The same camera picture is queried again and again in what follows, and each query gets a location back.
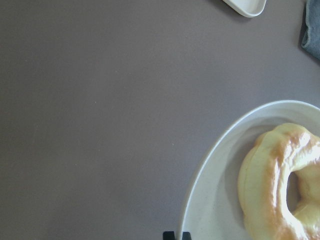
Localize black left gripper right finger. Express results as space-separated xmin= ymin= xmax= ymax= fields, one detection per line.
xmin=182 ymin=231 xmax=191 ymax=240

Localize grey folded cloth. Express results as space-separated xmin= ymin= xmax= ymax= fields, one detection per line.
xmin=301 ymin=0 xmax=320 ymax=60

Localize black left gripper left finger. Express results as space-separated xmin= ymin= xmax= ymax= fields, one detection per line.
xmin=162 ymin=231 xmax=174 ymax=240

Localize white round plate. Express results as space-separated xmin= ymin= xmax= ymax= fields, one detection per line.
xmin=176 ymin=100 xmax=320 ymax=240

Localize cream rabbit print tray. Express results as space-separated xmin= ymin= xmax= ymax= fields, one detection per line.
xmin=223 ymin=0 xmax=267 ymax=18

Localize glazed yellow donut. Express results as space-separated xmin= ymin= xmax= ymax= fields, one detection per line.
xmin=238 ymin=123 xmax=320 ymax=240

